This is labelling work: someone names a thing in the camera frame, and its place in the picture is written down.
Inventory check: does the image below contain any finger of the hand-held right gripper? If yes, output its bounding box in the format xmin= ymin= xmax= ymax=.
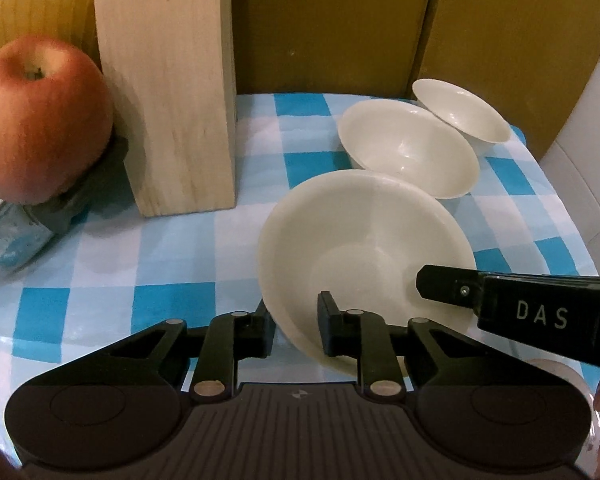
xmin=416 ymin=264 xmax=487 ymax=317

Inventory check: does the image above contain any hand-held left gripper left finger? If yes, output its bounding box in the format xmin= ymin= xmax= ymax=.
xmin=30 ymin=300 xmax=277 ymax=403

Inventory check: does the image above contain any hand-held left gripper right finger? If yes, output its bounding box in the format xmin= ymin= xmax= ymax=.
xmin=316 ymin=290 xmax=556 ymax=402

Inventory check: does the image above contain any large white bowl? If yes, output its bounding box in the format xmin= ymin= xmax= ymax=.
xmin=256 ymin=170 xmax=477 ymax=376

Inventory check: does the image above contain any blue checkered tablecloth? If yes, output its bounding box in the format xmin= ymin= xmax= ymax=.
xmin=0 ymin=91 xmax=600 ymax=480

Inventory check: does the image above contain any medium white bowl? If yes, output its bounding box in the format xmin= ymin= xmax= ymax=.
xmin=338 ymin=99 xmax=481 ymax=200

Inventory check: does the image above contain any small white bowl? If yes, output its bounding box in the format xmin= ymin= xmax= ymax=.
xmin=412 ymin=78 xmax=512 ymax=157

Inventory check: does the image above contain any wooden knife block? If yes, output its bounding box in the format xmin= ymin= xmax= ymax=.
xmin=93 ymin=0 xmax=238 ymax=218

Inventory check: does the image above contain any steel pot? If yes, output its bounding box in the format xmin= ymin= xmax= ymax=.
xmin=0 ymin=135 xmax=132 ymax=287

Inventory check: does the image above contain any brown wooden panel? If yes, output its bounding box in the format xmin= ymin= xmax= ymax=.
xmin=229 ymin=0 xmax=600 ymax=161

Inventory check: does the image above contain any red apple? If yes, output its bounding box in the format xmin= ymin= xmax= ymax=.
xmin=0 ymin=35 xmax=114 ymax=205

